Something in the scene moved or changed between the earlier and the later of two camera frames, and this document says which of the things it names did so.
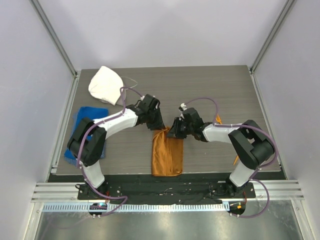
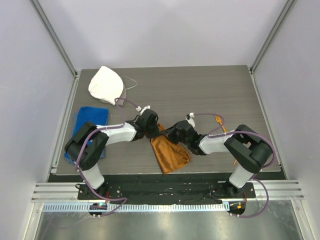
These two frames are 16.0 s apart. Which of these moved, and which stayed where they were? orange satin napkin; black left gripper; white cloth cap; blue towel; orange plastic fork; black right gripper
Moved: black right gripper; orange satin napkin; black left gripper
Stayed: orange plastic fork; blue towel; white cloth cap
